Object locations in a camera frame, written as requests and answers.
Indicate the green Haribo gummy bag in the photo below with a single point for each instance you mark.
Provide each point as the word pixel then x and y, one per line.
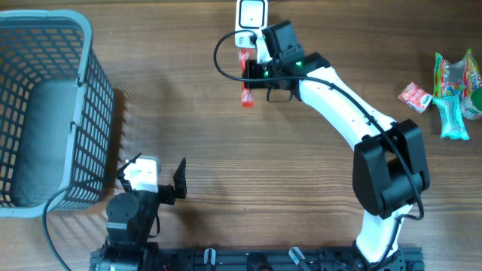
pixel 456 79

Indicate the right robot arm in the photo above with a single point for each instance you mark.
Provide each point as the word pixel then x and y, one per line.
pixel 390 170

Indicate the red stick sachet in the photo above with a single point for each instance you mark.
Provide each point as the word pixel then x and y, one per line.
pixel 247 97

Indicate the white barcode scanner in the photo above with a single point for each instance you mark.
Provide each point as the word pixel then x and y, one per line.
pixel 251 19

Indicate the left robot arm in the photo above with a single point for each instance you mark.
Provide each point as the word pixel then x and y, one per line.
pixel 133 213

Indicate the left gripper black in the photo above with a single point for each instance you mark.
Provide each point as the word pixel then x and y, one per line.
pixel 167 193

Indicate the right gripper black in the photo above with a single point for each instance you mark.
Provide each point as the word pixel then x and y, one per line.
pixel 250 68

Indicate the light blue tissue pack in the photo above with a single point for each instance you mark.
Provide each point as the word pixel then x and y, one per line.
pixel 452 124

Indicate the small red candy box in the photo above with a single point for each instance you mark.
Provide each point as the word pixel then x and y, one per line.
pixel 415 97

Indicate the grey plastic shopping basket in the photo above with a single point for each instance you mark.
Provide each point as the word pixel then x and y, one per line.
pixel 57 108

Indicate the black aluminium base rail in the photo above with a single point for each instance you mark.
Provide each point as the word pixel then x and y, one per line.
pixel 323 259

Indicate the green lid jar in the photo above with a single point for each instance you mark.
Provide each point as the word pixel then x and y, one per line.
pixel 470 106

